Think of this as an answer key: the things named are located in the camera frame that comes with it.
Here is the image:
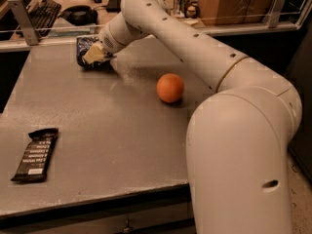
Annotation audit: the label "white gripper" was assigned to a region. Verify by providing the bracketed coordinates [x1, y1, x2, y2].
[83, 32, 118, 64]

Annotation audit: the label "blue chip bag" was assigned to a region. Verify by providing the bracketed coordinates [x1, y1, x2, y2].
[76, 37, 114, 70]

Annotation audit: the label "black rxbar chocolate bar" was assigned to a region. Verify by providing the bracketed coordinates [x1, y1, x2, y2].
[11, 128, 59, 183]

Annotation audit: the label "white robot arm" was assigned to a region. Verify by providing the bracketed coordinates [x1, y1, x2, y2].
[98, 0, 302, 234]

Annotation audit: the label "black headphones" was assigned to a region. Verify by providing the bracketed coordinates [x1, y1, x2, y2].
[59, 5, 98, 26]

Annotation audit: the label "black keyboard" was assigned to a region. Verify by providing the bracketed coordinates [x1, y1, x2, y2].
[28, 0, 61, 37]

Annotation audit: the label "glass divider panel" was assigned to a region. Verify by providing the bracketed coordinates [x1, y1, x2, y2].
[0, 0, 312, 37]

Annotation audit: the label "orange fruit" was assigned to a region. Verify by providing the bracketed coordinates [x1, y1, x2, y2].
[156, 73, 184, 103]

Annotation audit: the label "silver drink can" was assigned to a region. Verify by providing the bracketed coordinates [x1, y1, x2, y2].
[173, 0, 190, 19]

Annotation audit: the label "small round figurine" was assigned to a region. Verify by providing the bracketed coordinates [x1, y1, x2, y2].
[185, 6, 198, 19]

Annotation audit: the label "brown cardboard box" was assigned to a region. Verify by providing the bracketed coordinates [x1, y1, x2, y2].
[197, 0, 273, 25]

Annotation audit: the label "grey table drawer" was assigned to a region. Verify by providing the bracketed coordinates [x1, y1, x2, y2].
[0, 190, 196, 234]

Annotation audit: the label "left metal bracket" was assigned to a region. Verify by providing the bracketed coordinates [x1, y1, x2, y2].
[8, 0, 39, 46]

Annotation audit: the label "metal bracket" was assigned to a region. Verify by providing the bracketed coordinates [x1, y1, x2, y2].
[266, 0, 286, 28]
[8, 0, 39, 46]

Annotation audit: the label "right metal bracket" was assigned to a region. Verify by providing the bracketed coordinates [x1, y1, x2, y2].
[266, 0, 286, 28]

